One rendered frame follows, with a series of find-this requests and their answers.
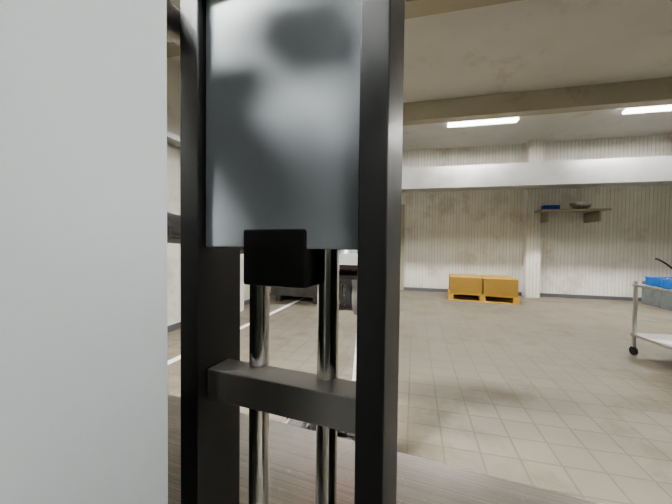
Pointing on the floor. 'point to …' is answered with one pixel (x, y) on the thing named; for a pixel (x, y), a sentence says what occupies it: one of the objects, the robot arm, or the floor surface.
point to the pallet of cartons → (488, 284)
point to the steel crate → (294, 293)
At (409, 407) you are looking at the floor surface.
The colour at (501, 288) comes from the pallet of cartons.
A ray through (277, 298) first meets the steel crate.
